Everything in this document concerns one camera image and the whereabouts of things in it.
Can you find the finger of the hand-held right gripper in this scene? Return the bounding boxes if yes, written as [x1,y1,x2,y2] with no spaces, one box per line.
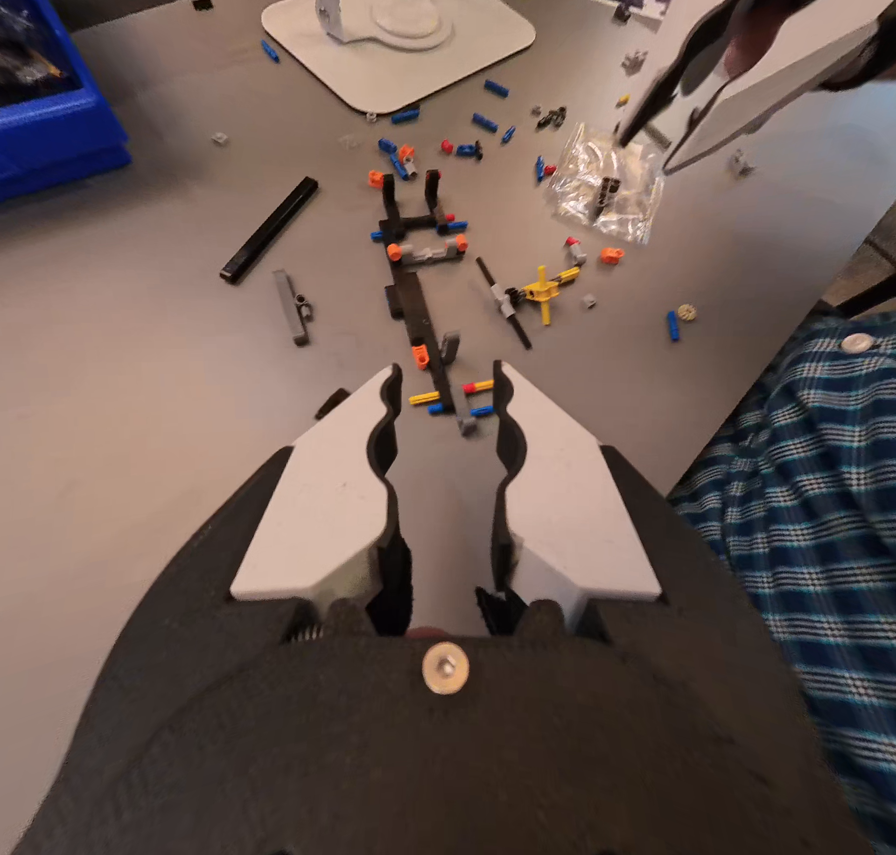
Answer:
[661,20,883,176]
[615,0,760,148]

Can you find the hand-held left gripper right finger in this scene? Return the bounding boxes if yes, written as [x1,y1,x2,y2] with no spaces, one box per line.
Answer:
[490,360,664,633]

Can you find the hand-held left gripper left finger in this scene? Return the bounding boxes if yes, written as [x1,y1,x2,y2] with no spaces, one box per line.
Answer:
[230,363,414,635]

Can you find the dark grey lego beam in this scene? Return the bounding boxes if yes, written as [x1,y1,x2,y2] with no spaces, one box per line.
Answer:
[273,269,314,347]

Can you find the scattered blue lego pins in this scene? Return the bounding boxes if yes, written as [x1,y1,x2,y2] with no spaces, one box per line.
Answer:
[261,38,682,343]

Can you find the yellow black lego joint assembly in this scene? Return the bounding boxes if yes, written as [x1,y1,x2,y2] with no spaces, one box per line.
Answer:
[475,257,582,351]

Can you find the grey lego actuator orange ends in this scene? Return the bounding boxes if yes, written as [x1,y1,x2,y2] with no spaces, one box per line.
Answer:
[387,234,469,264]

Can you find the black long lego beam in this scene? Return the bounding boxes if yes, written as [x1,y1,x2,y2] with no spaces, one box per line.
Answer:
[219,176,319,285]

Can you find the person's right hand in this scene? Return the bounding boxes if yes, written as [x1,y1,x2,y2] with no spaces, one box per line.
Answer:
[728,0,799,79]

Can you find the clear plastic bag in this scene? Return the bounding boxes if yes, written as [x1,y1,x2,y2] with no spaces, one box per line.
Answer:
[548,122,666,246]

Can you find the white book stand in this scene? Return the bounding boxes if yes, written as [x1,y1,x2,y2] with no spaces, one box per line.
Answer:
[261,0,537,113]

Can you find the person's torso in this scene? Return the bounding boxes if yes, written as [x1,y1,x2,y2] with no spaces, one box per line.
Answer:
[668,309,896,855]

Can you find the blue plastic bin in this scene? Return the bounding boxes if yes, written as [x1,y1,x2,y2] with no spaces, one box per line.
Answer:
[0,0,133,202]

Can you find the black lego frame assembly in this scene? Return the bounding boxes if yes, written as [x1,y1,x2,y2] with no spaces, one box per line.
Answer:
[370,168,494,438]

